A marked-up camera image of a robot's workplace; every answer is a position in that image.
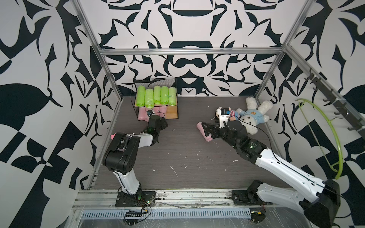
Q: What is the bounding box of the white teddy bear plush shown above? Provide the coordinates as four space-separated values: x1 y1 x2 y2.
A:
237 97 273 135

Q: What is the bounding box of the wire and wood shelf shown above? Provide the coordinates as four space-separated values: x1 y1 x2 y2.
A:
131 78 180 122

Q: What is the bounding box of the black usb hub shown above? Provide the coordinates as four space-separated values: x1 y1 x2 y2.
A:
124 211 144 219

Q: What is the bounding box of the black round connector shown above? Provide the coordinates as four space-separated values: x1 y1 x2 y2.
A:
250 211 266 224

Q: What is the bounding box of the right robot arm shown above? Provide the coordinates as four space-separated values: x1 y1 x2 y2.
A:
197 121 341 228

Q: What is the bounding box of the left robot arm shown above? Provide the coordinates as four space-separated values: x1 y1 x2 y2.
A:
102 115 168 200

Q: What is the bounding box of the green plastic hanger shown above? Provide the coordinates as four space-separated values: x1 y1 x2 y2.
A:
296 98 344 180

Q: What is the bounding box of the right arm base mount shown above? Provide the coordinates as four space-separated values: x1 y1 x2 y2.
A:
232 190 272 206

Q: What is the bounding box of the cartoon boy plush doll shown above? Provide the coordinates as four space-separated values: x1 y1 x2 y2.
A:
215 107 240 122

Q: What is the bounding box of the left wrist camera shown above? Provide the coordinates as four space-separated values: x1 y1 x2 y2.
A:
146 110 154 117

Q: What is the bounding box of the black wall hook rail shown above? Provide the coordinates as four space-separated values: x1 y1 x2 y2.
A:
306 67 365 138

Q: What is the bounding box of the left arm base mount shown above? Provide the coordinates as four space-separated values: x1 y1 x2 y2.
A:
115 191 156 208

